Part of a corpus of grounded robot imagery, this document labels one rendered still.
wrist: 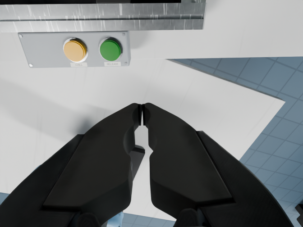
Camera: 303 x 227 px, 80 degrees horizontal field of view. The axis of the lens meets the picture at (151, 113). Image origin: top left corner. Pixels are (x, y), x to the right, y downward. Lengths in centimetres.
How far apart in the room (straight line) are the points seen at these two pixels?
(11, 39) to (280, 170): 247
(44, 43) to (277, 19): 53
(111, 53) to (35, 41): 15
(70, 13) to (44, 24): 5
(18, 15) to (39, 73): 18
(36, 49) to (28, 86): 19
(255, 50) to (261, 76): 113
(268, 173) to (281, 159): 23
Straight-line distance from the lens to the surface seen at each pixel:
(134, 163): 67
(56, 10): 42
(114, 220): 52
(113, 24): 39
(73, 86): 56
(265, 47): 59
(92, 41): 40
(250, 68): 162
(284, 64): 175
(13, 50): 59
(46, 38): 43
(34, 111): 65
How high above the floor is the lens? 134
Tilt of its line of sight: 59 degrees down
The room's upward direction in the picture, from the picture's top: 176 degrees clockwise
